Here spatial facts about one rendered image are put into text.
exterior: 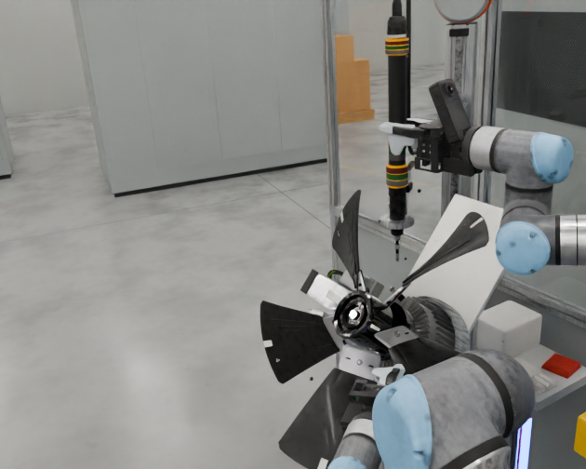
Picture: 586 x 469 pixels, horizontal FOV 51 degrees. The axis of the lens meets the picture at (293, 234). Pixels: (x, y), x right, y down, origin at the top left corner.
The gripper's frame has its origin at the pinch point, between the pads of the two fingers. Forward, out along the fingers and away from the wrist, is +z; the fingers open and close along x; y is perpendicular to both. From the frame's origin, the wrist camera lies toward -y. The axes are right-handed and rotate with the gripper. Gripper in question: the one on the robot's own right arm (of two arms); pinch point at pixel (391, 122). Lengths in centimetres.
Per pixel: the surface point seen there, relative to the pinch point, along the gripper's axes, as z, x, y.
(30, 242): 457, 57, 167
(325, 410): 6, -16, 63
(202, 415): 146, 30, 167
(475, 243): -13.2, 11.2, 25.8
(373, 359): 4, -2, 55
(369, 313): 3.7, -3.2, 42.6
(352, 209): 26.2, 15.5, 28.4
